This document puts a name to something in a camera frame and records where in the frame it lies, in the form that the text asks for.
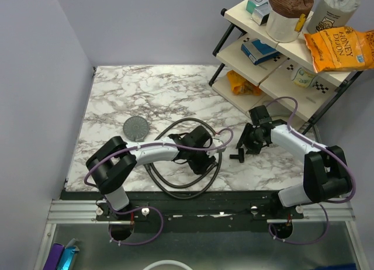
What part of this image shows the blue box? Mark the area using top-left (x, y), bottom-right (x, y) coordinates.
top-left (241, 39), bottom-right (280, 65)

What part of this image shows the teal small box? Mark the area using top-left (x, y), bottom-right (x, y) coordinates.
top-left (246, 0), bottom-right (269, 14)

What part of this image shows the white round rim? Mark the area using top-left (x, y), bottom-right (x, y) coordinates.
top-left (143, 259), bottom-right (192, 270)

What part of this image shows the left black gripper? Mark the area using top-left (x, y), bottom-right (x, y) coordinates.
top-left (187, 144), bottom-right (216, 176)

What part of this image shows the cream three-tier shelf rack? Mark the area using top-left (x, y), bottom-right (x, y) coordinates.
top-left (209, 0), bottom-right (361, 131)

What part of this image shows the white cup brown lid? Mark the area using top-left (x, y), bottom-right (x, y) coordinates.
top-left (266, 0), bottom-right (314, 43)

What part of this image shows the yellow clip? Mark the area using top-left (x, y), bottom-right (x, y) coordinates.
top-left (295, 14), bottom-right (307, 33)

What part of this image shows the black metal shower hose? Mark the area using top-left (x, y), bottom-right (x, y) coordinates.
top-left (145, 117), bottom-right (222, 200)

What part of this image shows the orange honey dijon bag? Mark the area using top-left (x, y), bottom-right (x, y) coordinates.
top-left (304, 26), bottom-right (373, 73)

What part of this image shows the orange snack bag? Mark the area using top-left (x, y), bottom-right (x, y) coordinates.
top-left (226, 70), bottom-right (262, 96)

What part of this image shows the purple box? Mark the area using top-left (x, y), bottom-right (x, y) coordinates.
top-left (43, 243), bottom-right (65, 270)

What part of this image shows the grey shower head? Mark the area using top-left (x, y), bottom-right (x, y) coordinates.
top-left (123, 116), bottom-right (150, 142)

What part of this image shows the silver small box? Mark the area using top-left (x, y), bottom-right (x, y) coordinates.
top-left (251, 4), bottom-right (271, 26)

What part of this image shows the grey cylindrical canister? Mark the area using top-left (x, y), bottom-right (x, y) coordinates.
top-left (307, 0), bottom-right (361, 34)

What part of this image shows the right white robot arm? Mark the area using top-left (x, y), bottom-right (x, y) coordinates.
top-left (237, 105), bottom-right (355, 219)

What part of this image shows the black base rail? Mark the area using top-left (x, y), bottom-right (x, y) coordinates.
top-left (96, 191), bottom-right (303, 233)

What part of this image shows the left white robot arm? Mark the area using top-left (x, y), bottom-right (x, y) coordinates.
top-left (86, 126), bottom-right (216, 220)

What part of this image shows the black T-shaped fitting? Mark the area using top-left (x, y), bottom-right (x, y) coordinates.
top-left (229, 148), bottom-right (245, 163)

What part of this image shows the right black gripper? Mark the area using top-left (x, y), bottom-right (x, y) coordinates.
top-left (236, 122), bottom-right (266, 155)

